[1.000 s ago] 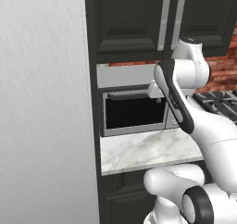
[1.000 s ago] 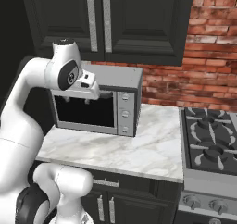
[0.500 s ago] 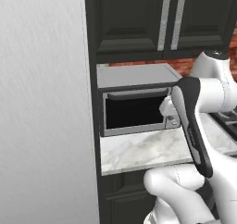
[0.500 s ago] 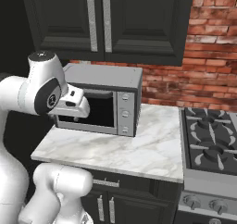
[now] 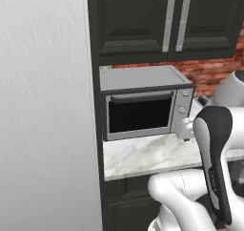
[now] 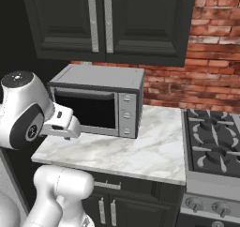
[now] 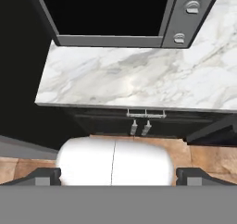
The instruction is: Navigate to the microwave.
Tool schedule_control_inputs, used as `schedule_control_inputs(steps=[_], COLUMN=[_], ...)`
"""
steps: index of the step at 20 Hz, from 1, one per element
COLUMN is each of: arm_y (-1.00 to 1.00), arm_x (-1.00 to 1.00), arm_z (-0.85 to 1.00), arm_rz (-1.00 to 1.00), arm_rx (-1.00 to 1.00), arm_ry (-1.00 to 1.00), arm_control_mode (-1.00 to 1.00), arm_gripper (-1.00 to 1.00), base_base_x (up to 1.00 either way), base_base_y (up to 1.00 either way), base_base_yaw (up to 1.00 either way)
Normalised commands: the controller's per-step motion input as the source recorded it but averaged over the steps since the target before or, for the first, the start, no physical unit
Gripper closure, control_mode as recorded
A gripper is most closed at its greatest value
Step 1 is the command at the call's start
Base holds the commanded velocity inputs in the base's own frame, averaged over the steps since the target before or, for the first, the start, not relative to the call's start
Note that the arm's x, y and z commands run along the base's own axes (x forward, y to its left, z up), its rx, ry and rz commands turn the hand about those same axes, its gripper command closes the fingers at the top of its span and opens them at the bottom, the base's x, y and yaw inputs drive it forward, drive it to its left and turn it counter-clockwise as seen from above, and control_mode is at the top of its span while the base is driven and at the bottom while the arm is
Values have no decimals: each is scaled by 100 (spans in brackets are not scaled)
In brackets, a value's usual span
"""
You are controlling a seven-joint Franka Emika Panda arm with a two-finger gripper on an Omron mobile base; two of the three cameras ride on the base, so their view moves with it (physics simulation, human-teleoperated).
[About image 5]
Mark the microwave door with black window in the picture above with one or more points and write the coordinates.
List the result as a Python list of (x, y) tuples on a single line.
[(139, 115)]

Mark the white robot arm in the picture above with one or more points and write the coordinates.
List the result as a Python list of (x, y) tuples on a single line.
[(178, 193)]

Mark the dark grey flat appliance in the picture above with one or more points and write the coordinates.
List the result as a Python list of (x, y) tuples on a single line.
[(206, 100)]

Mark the silver microwave oven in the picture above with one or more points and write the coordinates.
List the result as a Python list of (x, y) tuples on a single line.
[(139, 77)]

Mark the black lower cupboard door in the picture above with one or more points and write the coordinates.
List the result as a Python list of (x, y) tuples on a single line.
[(130, 206)]

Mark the silver fridge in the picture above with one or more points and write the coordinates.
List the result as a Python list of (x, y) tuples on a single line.
[(44, 114)]

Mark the black cupboard door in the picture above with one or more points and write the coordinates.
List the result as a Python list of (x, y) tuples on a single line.
[(213, 21), (130, 206), (130, 21)]

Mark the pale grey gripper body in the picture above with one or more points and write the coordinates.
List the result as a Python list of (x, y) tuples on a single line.
[(183, 128)]

